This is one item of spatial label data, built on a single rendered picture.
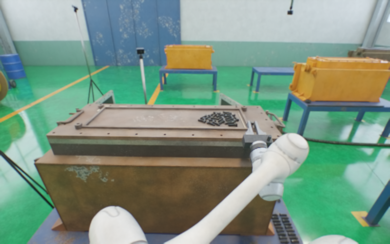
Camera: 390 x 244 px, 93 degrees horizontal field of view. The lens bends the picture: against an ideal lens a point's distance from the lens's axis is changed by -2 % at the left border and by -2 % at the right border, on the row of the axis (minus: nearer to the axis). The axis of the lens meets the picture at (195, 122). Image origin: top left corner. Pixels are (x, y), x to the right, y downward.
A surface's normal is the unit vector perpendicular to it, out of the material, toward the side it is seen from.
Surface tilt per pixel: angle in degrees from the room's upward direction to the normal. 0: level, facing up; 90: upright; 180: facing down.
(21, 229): 0
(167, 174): 90
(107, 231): 19
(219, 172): 90
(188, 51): 90
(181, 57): 90
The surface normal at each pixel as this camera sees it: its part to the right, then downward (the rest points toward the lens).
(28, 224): 0.01, -0.89
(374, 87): 0.00, 0.46
